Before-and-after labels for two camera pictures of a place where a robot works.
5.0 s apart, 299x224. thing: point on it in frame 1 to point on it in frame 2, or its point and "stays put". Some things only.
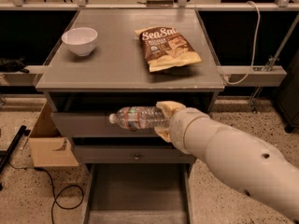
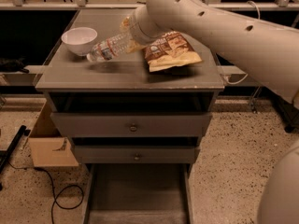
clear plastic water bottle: (135, 118) to (108, 48)
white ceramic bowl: (81, 40) stays put
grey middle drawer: (132, 154) stays put
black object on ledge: (11, 64) stays put
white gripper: (176, 126) to (135, 29)
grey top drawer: (92, 124) stays put
